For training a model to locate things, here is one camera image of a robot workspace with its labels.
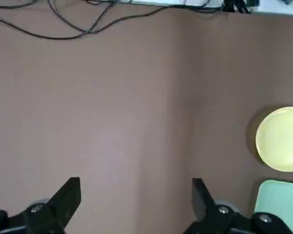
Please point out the green rectangular tray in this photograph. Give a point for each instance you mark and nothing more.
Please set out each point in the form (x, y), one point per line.
(280, 207)

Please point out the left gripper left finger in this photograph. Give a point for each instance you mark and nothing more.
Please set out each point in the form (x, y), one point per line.
(63, 204)

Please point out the yellow round plate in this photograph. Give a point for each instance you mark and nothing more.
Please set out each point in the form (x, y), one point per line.
(280, 141)

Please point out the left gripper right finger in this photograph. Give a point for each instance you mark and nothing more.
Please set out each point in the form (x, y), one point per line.
(203, 209)

